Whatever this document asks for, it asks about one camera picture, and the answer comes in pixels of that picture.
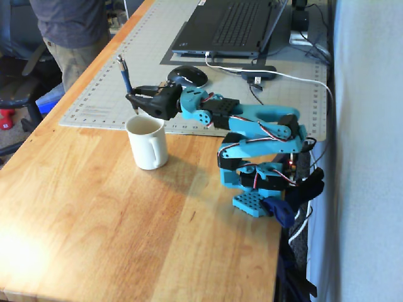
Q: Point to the dark grey laptop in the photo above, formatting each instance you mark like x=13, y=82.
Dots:
x=233, y=25

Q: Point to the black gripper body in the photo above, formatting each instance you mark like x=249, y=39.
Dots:
x=161, y=105

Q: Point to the white ceramic mug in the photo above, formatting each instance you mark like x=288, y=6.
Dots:
x=145, y=148

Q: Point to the grey stand base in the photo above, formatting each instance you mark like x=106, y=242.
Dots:
x=296, y=39

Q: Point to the dark navy table clamp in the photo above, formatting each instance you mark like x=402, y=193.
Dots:
x=310, y=187

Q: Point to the person in grey shirt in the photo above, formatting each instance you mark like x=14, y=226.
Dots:
x=72, y=28

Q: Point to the grey gridded cutting mat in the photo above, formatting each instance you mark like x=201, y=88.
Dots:
x=104, y=78

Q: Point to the dark blue pen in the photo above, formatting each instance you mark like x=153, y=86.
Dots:
x=125, y=75

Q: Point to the black and silver mouse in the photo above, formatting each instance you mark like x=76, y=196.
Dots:
x=189, y=75

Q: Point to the blue table clamp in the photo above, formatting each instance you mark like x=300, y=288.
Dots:
x=280, y=210

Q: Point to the black office chair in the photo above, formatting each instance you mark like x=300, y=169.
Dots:
x=19, y=78

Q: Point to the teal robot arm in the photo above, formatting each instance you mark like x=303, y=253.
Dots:
x=261, y=148

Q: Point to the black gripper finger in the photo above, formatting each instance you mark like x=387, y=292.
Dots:
x=148, y=89
x=140, y=101

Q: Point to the blue plastic box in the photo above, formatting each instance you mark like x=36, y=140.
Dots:
x=50, y=99

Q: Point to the black usb hub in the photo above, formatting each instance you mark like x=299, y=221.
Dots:
x=258, y=72

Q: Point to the red dumbbell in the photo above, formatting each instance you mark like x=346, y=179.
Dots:
x=6, y=119

